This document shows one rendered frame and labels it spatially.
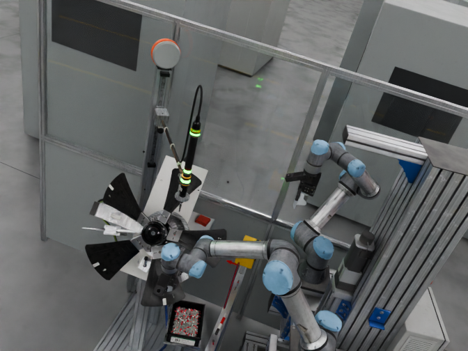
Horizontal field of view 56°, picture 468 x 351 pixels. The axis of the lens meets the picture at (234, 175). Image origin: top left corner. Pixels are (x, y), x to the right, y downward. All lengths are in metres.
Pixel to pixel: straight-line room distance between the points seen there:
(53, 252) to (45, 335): 0.77
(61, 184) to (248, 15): 5.16
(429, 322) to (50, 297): 2.50
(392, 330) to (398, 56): 2.61
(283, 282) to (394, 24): 2.95
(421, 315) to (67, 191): 2.49
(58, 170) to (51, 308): 0.98
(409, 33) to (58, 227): 3.31
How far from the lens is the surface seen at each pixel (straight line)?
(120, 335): 3.24
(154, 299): 2.25
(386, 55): 4.23
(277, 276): 1.68
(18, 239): 3.97
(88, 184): 3.33
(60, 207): 3.61
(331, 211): 2.45
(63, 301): 3.50
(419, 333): 2.28
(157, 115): 2.48
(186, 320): 2.36
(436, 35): 4.21
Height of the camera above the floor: 2.69
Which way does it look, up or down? 32 degrees down
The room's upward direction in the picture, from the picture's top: 15 degrees clockwise
